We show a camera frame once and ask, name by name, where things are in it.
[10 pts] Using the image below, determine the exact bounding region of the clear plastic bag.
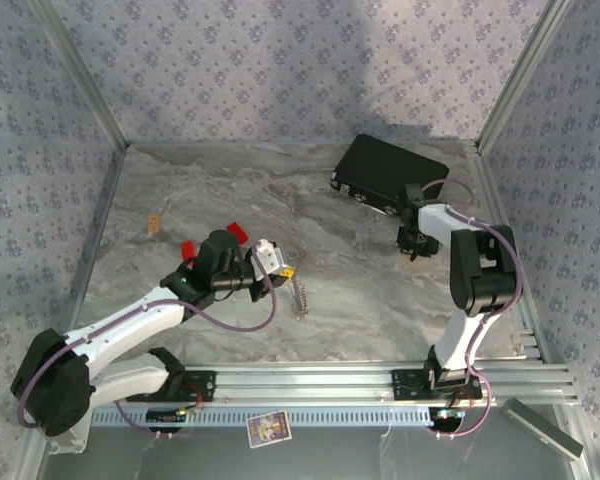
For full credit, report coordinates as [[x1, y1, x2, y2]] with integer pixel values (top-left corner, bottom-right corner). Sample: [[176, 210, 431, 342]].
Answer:
[[289, 277, 312, 320]]

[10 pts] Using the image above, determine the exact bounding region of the black hard case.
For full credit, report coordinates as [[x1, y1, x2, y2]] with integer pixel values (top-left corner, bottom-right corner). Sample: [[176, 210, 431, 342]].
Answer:
[[329, 133, 451, 222]]

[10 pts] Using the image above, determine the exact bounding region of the printed picture card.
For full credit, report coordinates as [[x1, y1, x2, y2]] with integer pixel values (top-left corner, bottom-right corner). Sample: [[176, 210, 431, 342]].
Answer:
[[246, 409, 294, 450]]

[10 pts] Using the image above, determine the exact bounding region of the small black controller board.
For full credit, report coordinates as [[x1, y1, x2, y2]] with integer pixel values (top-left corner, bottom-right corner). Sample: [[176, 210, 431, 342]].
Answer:
[[146, 407, 189, 427], [427, 407, 467, 427]]

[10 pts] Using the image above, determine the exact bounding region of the grey metal bar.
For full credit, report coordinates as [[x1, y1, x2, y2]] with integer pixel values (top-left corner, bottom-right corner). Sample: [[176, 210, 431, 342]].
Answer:
[[499, 397, 585, 461]]

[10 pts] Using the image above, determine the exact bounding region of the aluminium frame side bar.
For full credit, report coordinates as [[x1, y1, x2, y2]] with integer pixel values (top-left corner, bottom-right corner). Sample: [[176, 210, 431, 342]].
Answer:
[[467, 142, 600, 480], [18, 143, 131, 480]]

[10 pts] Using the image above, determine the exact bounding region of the aluminium mounting rail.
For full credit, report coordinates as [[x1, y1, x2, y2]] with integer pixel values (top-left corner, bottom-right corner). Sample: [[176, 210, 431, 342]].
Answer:
[[179, 363, 579, 407]]

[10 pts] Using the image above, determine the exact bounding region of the thin red wire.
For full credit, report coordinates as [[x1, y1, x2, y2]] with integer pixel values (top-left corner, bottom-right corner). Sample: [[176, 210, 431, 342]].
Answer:
[[183, 383, 207, 412], [448, 387, 482, 412]]

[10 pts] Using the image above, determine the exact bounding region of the grey slotted cable duct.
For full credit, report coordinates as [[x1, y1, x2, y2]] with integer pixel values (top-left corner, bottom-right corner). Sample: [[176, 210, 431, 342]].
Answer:
[[89, 403, 434, 429]]

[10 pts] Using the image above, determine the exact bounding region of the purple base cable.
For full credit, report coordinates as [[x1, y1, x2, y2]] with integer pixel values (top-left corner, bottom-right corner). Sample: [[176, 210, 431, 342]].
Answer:
[[432, 369, 493, 442], [117, 403, 177, 442]]

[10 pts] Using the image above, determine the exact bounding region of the aluminium frame post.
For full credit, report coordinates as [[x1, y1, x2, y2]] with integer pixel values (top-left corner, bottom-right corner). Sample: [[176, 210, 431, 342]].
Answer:
[[32, 0, 131, 151], [474, 0, 579, 154]]

